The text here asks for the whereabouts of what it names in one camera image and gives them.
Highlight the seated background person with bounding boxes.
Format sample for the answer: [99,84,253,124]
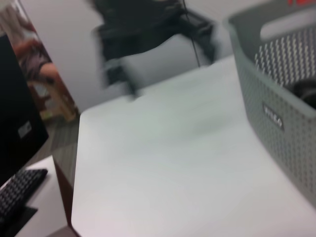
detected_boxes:
[0,4,58,83]

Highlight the grey perforated storage basket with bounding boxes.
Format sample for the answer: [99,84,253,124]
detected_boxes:
[223,0,316,210]

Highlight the small dark clay cup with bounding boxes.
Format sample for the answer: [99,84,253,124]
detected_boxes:
[291,80,316,110]

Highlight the black computer keyboard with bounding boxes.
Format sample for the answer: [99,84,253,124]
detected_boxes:
[0,169,49,223]

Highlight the black flat desk item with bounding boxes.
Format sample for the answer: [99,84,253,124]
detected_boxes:
[0,206,38,237]

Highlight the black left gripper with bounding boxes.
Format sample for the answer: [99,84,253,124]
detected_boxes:
[92,0,218,100]

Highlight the black flat panel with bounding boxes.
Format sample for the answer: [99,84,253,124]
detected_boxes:
[0,34,49,186]

